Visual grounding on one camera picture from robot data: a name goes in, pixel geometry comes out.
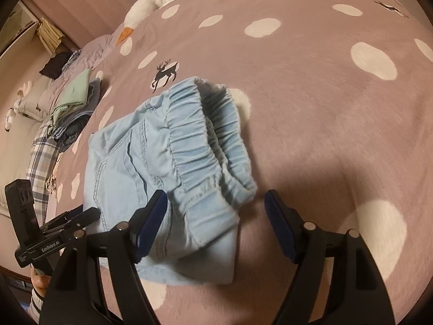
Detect black garment on bed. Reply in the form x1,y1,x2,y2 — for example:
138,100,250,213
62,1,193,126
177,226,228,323
39,51,72,80

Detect light blue strawberry pants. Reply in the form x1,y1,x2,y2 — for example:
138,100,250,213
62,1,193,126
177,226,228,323
84,77,257,285

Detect striped sweater left forearm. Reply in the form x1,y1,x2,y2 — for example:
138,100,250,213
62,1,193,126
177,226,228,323
27,288,46,324

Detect grey pillow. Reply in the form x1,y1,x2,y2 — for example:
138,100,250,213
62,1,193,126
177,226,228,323
16,76,51,122

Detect small white plush toy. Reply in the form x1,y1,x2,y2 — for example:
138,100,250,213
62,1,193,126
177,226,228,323
4,81,34,132

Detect pink polka dot duvet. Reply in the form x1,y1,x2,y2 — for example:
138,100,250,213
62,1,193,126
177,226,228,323
57,0,432,324

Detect folded green garment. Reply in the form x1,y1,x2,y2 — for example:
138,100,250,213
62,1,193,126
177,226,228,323
47,69,92,136

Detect yellow tassel hanging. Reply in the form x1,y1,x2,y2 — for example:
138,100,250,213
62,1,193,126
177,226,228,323
37,18,65,55

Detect person left hand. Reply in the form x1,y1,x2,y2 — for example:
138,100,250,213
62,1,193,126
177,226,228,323
31,266,51,298

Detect folded dark jeans stack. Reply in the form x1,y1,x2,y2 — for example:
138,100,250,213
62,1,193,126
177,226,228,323
51,78,101,152

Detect plaid pillow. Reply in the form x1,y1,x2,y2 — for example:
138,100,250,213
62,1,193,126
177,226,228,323
27,120,61,225

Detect lilac crumpled blanket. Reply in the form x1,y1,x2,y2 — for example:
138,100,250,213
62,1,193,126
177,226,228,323
37,34,115,114

